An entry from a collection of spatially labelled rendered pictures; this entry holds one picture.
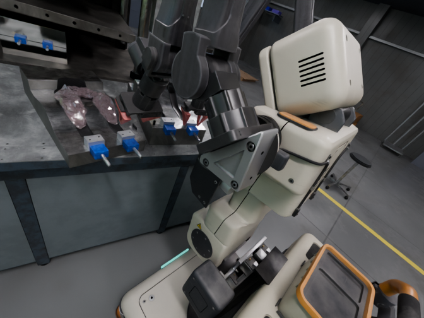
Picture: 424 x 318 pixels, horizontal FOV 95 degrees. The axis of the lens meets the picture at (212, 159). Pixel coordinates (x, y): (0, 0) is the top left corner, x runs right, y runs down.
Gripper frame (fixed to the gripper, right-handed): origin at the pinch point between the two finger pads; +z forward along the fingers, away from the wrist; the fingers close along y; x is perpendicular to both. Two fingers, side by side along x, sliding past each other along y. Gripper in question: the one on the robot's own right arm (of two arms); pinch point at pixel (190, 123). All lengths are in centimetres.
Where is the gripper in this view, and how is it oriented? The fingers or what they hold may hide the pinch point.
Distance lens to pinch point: 90.5
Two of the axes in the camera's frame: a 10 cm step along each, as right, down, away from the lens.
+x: 4.5, 6.7, -5.9
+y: -8.2, 0.5, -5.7
